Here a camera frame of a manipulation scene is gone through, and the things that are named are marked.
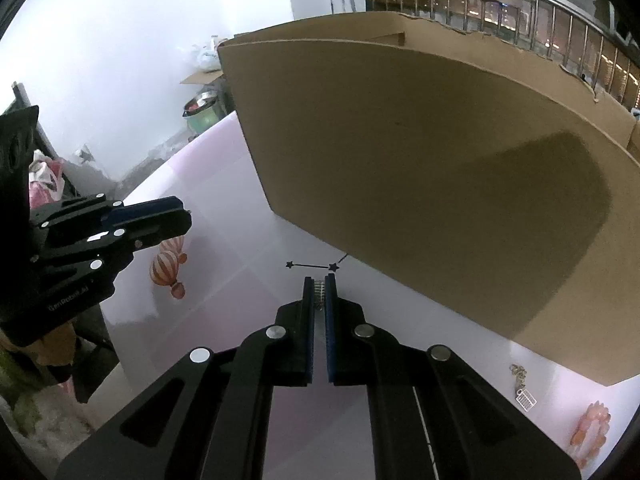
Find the white plastic bag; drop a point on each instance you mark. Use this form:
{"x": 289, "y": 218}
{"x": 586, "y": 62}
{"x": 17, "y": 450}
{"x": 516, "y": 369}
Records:
{"x": 206, "y": 55}

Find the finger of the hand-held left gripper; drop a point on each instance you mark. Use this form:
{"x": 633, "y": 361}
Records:
{"x": 145, "y": 209}
{"x": 150, "y": 237}

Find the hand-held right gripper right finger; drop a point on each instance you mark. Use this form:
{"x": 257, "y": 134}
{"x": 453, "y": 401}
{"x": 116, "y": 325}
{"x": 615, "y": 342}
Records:
{"x": 330, "y": 325}

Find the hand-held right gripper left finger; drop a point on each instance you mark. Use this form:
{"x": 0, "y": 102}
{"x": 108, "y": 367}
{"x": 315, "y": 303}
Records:
{"x": 310, "y": 320}

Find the large cardboard box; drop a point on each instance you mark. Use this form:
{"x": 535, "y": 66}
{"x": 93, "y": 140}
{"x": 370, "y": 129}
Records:
{"x": 400, "y": 160}

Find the small silver ridged clip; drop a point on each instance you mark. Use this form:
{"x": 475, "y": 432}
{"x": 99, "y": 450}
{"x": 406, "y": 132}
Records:
{"x": 320, "y": 294}

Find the pink plastic bag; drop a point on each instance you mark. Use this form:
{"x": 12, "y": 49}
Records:
{"x": 45, "y": 182}

